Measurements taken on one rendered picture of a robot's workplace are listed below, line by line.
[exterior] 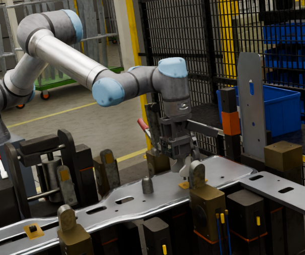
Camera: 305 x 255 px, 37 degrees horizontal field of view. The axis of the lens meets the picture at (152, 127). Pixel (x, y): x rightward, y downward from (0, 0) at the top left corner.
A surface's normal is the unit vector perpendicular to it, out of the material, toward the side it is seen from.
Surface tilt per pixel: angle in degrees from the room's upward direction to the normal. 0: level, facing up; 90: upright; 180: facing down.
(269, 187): 0
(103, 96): 90
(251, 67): 90
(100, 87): 91
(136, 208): 0
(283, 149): 0
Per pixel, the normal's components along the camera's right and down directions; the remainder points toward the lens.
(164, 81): -0.64, 0.29
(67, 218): 0.48, 0.37
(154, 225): -0.14, -0.95
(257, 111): -0.87, 0.25
